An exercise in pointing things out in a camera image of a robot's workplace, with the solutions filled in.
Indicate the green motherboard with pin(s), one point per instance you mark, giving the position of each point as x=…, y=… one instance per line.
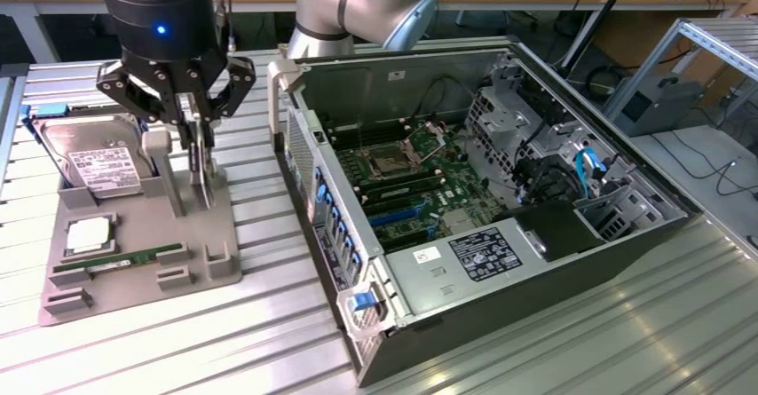
x=462, y=182

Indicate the grey disk bay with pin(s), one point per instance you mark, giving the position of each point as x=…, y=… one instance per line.
x=628, y=208

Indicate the open metal socket cover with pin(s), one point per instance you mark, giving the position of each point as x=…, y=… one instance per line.
x=429, y=139

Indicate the graphics card with metal bracket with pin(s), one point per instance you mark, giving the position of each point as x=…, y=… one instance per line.
x=204, y=177

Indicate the grey power supply unit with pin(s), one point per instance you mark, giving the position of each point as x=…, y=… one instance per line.
x=438, y=275

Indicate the grey box device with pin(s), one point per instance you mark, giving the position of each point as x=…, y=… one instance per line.
x=669, y=102

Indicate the hard disk in blue carrier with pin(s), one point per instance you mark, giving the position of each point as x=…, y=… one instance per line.
x=88, y=146

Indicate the green RAM stick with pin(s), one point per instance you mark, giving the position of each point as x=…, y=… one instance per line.
x=139, y=256

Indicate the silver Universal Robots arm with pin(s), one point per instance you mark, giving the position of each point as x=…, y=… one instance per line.
x=331, y=0

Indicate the CPU socket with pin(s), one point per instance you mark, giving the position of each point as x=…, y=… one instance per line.
x=387, y=163

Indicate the open black PC case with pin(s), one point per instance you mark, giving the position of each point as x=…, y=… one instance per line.
x=503, y=302

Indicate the black plastic fan shroud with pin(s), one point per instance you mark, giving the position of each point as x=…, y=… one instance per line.
x=557, y=231

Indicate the grey plastic parts rack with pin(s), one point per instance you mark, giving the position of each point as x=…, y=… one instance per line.
x=148, y=226

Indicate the metal drive cage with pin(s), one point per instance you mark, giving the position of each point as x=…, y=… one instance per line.
x=498, y=124

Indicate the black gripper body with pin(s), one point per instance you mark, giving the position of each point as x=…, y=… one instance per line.
x=160, y=22

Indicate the aluminium profile frame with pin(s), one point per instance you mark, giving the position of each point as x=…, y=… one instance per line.
x=710, y=35

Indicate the silver CPU chip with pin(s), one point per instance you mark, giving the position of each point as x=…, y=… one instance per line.
x=88, y=235

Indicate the black tripod pole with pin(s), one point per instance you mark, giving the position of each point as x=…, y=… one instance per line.
x=603, y=9

